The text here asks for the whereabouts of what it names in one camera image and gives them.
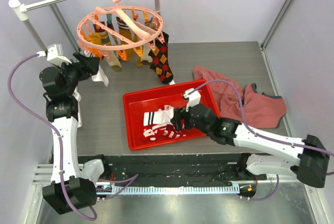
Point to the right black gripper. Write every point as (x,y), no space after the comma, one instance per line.
(181,119)

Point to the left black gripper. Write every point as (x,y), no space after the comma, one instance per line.
(90,63)

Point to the white black striped sock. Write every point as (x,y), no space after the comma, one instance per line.
(100,76)
(158,117)

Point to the red white striped sock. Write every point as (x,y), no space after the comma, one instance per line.
(172,133)
(160,129)

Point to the red santa sock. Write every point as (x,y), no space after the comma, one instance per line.
(149,135)

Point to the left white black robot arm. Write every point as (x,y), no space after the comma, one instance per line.
(71,188)

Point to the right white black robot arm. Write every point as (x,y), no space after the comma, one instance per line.
(303,158)

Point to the pink round clip hanger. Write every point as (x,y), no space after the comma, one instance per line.
(115,23)

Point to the beige brown striped sock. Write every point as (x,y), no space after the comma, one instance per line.
(110,56)

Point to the red plastic tray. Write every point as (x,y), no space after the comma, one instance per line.
(137,103)

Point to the black argyle sock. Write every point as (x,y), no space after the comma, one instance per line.
(160,62)
(146,59)

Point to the pink crumpled garment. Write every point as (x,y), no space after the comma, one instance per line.
(260,109)

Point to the white clothes rack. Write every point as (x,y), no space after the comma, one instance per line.
(146,35)

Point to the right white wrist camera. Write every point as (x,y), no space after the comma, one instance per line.
(192,97)

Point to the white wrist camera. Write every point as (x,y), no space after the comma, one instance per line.
(192,97)
(54,55)

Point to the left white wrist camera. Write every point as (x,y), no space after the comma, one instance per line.
(54,55)

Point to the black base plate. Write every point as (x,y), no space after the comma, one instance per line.
(197,170)

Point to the white slotted cable duct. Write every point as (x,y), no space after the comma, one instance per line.
(233,189)

